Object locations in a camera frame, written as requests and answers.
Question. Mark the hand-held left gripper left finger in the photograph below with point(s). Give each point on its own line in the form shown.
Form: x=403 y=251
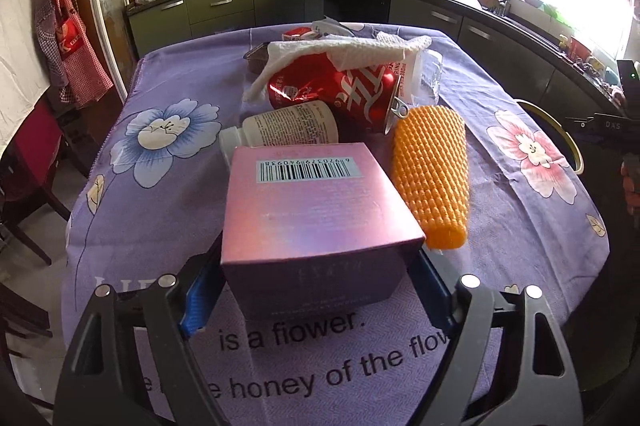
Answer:
x=200 y=301

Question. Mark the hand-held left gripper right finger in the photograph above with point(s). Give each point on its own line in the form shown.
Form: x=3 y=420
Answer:
x=430 y=291

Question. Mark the yellow rimmed trash bin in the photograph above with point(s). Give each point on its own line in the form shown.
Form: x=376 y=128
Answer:
x=571 y=141

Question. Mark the pink cardboard box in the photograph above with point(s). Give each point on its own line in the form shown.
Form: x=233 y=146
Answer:
x=310 y=216

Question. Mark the white supplement bottle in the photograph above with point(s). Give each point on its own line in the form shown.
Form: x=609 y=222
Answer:
x=295 y=123

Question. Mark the crushed red soda can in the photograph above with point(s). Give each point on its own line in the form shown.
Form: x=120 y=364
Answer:
x=350 y=91

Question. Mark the person's right hand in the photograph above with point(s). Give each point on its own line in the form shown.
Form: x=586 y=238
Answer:
x=631 y=186

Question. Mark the purple floral tablecloth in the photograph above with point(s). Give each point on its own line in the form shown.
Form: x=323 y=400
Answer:
x=165 y=206

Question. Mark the orange textured cup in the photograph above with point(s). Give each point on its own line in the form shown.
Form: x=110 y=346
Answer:
x=430 y=171

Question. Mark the dark wooden chair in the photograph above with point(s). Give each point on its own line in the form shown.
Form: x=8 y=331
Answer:
x=30 y=166

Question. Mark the white paper towel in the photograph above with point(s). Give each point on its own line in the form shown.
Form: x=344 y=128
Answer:
x=320 y=51

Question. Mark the silver foil wrapper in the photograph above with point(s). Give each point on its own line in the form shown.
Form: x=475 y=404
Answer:
x=330 y=26

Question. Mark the red checked apron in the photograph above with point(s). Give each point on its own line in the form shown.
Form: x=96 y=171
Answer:
x=75 y=46

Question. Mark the red white cigarette box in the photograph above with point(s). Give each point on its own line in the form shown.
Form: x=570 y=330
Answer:
x=300 y=33

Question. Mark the green kitchen cabinets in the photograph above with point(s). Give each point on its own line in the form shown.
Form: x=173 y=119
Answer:
x=225 y=6

